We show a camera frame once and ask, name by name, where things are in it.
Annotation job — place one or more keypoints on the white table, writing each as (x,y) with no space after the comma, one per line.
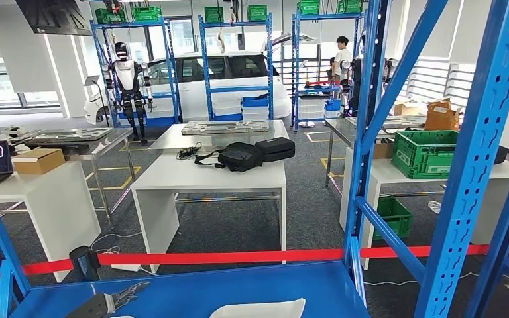
(57,197)
(507,171)
(219,175)

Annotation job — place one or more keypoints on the black hard case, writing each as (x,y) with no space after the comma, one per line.
(500,156)
(275,149)

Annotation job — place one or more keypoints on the cardboard box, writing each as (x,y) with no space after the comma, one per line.
(408,109)
(38,161)
(442,116)
(383,151)

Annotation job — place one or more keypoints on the green plastic crate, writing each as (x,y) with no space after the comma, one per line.
(349,6)
(257,12)
(109,16)
(213,14)
(423,156)
(146,14)
(393,217)
(308,7)

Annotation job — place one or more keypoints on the white car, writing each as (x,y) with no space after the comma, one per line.
(193,94)

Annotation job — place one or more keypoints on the white power strip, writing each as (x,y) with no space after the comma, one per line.
(126,267)

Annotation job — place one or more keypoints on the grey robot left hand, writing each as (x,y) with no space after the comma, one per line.
(92,307)

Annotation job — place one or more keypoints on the person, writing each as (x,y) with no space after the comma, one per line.
(341,61)

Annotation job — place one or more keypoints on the black backpack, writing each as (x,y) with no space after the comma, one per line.
(239,157)

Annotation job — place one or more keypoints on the grey metal part tray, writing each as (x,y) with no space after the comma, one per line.
(70,134)
(224,127)

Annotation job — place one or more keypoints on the blue steel shelf rack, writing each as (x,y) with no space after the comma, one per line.
(162,121)
(241,89)
(498,245)
(294,66)
(215,289)

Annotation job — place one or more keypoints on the white black humanoid robot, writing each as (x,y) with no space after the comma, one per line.
(355,79)
(126,74)

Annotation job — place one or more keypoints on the blue plastic bin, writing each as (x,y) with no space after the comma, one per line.
(254,102)
(332,105)

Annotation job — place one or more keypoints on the red barrier belt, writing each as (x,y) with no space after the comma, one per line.
(237,256)

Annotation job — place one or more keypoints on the black barrier post head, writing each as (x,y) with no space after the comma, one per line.
(84,263)

